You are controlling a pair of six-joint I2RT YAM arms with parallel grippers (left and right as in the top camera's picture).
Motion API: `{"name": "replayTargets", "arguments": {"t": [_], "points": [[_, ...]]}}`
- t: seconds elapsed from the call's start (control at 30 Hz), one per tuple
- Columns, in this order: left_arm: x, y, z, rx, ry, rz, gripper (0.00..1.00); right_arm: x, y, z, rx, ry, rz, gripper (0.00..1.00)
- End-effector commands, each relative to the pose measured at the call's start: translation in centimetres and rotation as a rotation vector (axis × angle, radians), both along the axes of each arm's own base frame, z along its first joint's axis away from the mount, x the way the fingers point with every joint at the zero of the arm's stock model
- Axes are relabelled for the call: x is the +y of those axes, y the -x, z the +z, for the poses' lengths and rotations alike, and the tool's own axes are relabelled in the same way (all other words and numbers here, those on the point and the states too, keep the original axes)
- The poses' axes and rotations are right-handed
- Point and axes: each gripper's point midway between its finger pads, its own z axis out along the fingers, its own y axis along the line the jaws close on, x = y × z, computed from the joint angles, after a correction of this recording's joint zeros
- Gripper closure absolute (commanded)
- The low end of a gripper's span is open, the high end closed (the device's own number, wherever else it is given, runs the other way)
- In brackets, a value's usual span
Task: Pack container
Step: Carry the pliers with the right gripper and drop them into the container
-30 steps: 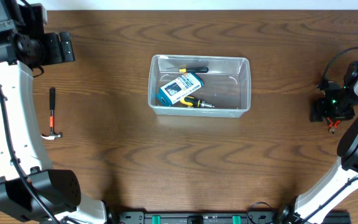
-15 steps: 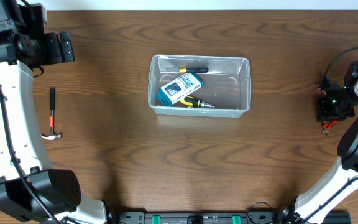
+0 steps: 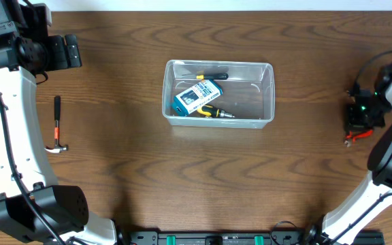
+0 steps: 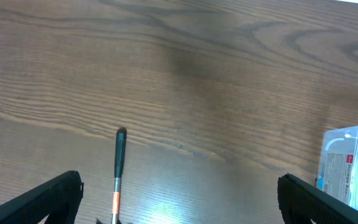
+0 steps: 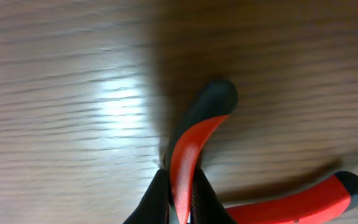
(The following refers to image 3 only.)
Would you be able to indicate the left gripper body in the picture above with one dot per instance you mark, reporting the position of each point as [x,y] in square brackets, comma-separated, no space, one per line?
[47,57]

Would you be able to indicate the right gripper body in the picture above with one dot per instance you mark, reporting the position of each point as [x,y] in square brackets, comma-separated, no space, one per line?
[369,113]

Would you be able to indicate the red handled pliers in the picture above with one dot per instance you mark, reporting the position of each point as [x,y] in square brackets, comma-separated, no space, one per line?
[352,136]

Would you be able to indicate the small claw hammer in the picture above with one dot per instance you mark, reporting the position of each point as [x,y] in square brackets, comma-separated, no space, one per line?
[58,148]

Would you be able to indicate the black yellow slim screwdriver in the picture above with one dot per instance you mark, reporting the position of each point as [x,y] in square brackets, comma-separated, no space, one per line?
[210,76]

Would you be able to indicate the stubby yellow black screwdriver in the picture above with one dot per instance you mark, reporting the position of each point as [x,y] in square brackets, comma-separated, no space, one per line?
[209,111]

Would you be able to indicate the clear plastic container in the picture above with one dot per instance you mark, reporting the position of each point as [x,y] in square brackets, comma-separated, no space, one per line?
[248,93]

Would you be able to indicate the blue screw box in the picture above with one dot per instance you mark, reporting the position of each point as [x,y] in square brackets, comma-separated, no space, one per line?
[199,94]

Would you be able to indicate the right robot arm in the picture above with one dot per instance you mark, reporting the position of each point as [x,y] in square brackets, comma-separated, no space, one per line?
[374,193]

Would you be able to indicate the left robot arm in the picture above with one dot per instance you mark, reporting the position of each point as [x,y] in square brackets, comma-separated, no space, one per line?
[34,207]

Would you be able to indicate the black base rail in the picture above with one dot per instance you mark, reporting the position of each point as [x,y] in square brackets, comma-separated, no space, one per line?
[282,236]

